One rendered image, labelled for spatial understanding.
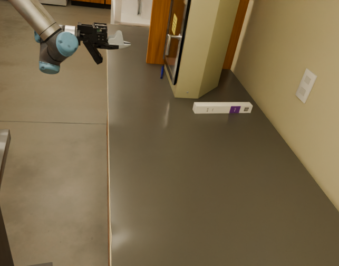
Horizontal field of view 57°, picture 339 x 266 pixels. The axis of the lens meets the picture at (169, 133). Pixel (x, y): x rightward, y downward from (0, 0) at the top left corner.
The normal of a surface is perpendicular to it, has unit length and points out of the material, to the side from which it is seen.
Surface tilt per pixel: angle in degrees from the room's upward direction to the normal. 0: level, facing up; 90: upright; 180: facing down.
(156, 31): 90
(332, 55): 90
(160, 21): 90
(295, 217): 1
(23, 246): 0
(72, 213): 0
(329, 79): 90
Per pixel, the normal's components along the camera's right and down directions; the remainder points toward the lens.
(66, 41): 0.66, -0.13
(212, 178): 0.15, -0.81
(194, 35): 0.17, 0.58
